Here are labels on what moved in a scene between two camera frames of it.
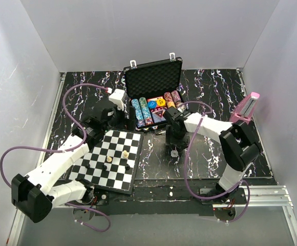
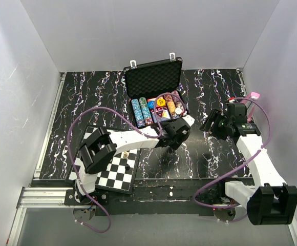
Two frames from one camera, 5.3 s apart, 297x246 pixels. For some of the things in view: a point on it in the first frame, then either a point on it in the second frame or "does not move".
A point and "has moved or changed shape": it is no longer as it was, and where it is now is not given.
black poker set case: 153,87 does not move
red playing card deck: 155,99 has moved or changed shape
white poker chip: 174,154 has moved or changed shape
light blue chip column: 139,114 does not move
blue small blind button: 152,104 does not move
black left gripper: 126,124 → 174,145
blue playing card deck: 156,119 does not move
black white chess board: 111,164 does not move
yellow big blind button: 161,102 does not move
